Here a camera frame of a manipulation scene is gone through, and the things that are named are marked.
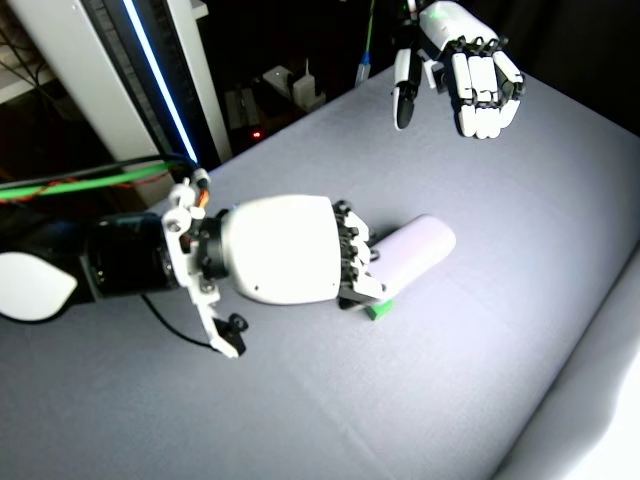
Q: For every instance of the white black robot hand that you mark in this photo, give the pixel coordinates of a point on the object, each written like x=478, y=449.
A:
x=285, y=250
x=480, y=75

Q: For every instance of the grey-blue rounded case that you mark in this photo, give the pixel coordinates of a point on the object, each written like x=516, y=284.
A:
x=420, y=250

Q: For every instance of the green block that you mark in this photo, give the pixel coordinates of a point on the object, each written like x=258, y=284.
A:
x=379, y=312

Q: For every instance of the black power strip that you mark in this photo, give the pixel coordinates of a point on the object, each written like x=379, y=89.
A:
x=242, y=110

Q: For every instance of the white power adapter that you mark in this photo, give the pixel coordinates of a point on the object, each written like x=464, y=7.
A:
x=307, y=87

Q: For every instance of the small white box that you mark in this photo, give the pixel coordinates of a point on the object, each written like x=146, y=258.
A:
x=277, y=77

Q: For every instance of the grey table cloth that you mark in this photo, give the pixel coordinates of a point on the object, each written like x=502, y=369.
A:
x=400, y=390

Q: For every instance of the blue light strip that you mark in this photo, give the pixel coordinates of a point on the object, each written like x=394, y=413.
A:
x=155, y=75

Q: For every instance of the white robot column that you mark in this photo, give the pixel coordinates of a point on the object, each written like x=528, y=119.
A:
x=75, y=60

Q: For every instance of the white shelf board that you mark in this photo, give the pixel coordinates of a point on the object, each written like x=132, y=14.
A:
x=20, y=85

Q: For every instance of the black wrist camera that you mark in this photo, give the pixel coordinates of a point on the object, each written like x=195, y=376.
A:
x=235, y=330

